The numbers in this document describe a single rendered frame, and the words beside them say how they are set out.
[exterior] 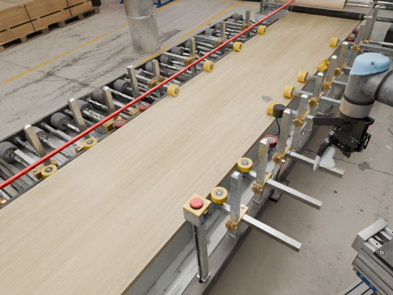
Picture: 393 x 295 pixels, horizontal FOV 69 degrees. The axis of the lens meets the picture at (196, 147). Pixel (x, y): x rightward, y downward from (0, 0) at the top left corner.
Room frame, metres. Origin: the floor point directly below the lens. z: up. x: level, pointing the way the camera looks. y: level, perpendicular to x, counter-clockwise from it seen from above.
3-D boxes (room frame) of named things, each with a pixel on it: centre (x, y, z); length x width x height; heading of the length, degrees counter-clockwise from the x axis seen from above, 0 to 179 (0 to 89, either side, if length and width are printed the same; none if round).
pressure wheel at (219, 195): (0.89, -0.09, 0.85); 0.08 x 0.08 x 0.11
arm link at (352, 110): (0.63, -0.43, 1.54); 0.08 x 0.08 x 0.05
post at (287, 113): (1.18, -0.47, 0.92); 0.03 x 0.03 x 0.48; 50
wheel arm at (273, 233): (0.77, -0.24, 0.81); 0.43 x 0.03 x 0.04; 50
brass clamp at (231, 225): (0.81, -0.17, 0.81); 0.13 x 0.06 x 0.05; 140
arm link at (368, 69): (0.62, -0.43, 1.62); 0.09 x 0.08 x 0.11; 33
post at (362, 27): (2.33, -1.43, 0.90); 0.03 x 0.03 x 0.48; 50
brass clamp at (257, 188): (1.00, -0.33, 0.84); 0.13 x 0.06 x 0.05; 140
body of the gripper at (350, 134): (0.62, -0.43, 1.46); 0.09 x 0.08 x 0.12; 26
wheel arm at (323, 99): (1.56, -0.86, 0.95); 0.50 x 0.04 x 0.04; 50
